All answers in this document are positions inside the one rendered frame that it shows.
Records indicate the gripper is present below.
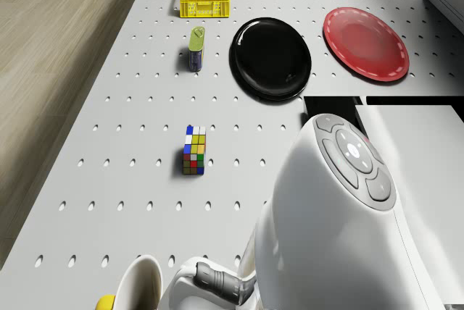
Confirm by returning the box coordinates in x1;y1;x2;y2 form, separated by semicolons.
159;256;258;310

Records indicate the puzzle cube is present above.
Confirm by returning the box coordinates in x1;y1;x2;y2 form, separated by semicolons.
182;125;207;176

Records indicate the black plate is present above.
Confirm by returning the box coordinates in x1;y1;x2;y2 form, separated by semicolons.
228;17;312;102

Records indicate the flat-sided can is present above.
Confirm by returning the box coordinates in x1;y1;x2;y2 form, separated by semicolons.
188;26;206;72

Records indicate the red plate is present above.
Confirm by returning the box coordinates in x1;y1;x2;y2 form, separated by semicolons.
323;7;410;83

